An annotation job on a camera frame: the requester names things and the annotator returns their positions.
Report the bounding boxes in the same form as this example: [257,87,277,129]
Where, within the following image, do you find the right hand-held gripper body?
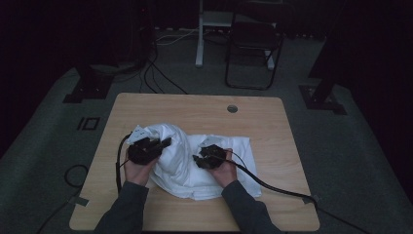
[198,136,227,170]

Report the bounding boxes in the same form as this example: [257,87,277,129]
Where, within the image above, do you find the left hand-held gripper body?
[126,125,163,165]

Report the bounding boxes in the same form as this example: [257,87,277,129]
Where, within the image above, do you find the white skirt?
[144,122,263,201]

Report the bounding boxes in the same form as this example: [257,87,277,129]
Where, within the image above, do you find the person's left hand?
[123,152,159,187]

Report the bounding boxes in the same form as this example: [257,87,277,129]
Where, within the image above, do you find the person's right hand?
[208,148,238,189]

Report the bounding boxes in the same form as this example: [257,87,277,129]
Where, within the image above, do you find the grey tape piece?
[67,195,91,208]
[303,194,321,205]

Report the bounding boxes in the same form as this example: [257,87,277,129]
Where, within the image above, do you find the black stand with flat base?
[62,62,115,104]

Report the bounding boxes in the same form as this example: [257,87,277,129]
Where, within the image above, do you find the black stand with square base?
[298,0,348,115]

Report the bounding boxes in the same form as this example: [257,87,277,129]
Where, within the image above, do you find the black folding chair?
[224,13,284,91]

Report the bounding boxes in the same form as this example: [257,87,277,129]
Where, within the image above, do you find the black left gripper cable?
[115,133,132,194]

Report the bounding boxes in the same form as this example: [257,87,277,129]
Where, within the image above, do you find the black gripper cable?
[115,133,132,194]
[223,150,371,234]

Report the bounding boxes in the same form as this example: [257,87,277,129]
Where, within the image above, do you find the black floor cables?
[139,48,189,96]

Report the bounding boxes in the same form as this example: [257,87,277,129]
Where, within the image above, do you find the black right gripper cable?
[223,150,371,234]

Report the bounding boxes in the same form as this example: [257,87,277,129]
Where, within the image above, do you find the black floor cable loop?
[34,164,90,234]

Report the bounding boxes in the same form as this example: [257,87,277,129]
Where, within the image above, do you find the white desk frame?
[195,0,277,71]

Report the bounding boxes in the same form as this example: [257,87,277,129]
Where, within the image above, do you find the white floor cable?
[155,28,200,46]

